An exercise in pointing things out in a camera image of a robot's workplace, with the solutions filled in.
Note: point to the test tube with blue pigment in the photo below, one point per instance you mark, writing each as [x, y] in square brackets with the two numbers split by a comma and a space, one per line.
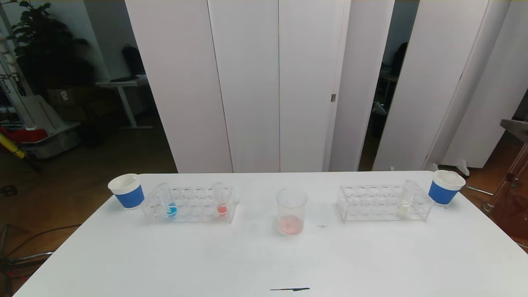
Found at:
[172, 211]

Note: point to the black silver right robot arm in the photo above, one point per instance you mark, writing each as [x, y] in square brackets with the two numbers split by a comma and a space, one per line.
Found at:
[515, 126]

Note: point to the clear glass beaker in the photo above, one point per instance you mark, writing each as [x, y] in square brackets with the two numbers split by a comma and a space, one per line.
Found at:
[291, 225]

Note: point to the clear plastic test tube rack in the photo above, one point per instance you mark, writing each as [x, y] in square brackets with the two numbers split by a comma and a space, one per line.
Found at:
[194, 206]
[371, 206]

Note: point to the test tube with yellow pigment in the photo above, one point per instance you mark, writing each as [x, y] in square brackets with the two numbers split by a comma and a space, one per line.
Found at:
[403, 210]

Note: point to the white folding screen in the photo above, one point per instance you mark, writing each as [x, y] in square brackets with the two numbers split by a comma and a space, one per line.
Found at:
[247, 62]
[437, 62]

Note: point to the blue white paper cup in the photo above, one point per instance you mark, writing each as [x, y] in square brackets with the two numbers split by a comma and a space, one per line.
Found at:
[441, 193]
[129, 196]

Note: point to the black backpack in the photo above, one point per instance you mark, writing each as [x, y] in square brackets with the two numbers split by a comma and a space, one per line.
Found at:
[133, 61]

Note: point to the white desk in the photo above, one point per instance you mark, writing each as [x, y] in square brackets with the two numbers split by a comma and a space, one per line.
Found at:
[119, 82]

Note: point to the brown cardboard box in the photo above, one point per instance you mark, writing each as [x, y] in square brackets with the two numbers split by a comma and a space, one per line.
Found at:
[72, 98]

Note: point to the white screen foot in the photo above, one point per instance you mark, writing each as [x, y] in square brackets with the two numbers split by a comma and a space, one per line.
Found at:
[462, 168]

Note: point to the white machine base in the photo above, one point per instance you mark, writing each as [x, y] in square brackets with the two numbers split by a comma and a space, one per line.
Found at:
[49, 140]

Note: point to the red plastic object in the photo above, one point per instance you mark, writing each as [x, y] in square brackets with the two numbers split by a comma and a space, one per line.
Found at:
[24, 135]

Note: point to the dark green potted plant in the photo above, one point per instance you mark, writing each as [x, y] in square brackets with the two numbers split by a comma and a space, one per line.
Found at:
[45, 49]

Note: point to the yellow pole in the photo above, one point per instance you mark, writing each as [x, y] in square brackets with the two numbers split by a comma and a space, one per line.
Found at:
[10, 146]

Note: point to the brown metal stand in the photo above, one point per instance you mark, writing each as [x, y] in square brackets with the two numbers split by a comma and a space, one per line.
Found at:
[511, 206]

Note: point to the white banner stand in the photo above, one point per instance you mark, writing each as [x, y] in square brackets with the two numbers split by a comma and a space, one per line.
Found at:
[12, 82]

